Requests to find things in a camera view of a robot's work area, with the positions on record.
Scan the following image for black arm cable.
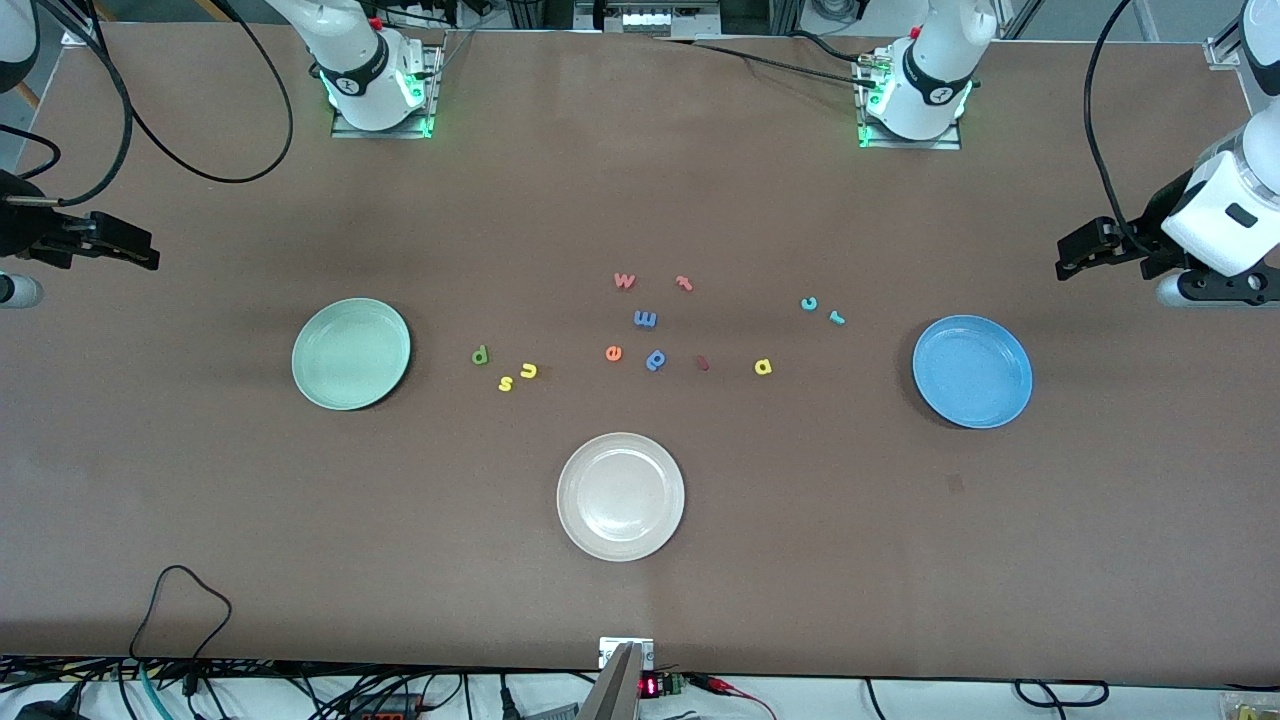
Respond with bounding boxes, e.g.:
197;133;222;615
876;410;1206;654
1084;0;1166;258
0;0;294;208

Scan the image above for white power strip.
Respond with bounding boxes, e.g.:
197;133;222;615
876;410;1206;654
575;0;723;39

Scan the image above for blue plate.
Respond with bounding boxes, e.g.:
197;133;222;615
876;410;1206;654
912;314;1034;430

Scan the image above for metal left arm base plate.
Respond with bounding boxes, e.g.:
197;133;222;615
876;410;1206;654
855;50;964;152

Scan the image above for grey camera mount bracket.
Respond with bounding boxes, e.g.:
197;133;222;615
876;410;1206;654
578;637;656;720

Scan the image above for black looped thin cable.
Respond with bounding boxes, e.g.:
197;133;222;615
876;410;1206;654
128;565;233;666

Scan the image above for black coiled cable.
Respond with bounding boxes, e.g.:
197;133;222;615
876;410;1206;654
1013;680;1111;707

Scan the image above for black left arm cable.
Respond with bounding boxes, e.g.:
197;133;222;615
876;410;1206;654
1084;0;1166;258

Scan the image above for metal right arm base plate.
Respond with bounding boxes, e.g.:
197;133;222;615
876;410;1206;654
330;40;443;140

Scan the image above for black cable across table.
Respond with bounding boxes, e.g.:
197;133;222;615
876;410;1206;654
655;30;886;87

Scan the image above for green plate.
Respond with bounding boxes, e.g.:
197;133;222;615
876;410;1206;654
291;297;412;412

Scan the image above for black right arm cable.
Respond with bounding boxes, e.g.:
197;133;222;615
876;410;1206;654
0;0;294;208

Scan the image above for beige plate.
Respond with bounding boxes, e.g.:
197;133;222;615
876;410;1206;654
556;431;687;563

